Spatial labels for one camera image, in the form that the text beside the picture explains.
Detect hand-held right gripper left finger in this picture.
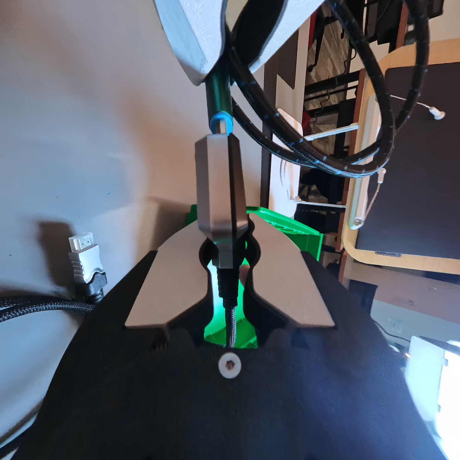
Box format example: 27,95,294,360
125,224,213,329

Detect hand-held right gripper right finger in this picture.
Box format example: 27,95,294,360
246,213,336,328

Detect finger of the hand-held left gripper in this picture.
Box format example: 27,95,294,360
153,0,230,87
230,0,326,75

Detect green storage bin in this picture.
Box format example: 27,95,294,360
185,205,324,349

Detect braided HDMI cable green plugs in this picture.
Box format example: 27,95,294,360
205,0,432,179

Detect black braided adapter cable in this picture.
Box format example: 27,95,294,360
0,232,241,349

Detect grey HDMI adapter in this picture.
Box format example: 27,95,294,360
195,134,249,269

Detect white board stand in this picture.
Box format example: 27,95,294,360
268,94,446,230

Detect wooden workbench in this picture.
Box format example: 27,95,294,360
338,248,460,313

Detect black board with pale rim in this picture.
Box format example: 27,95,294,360
341,38,460,275

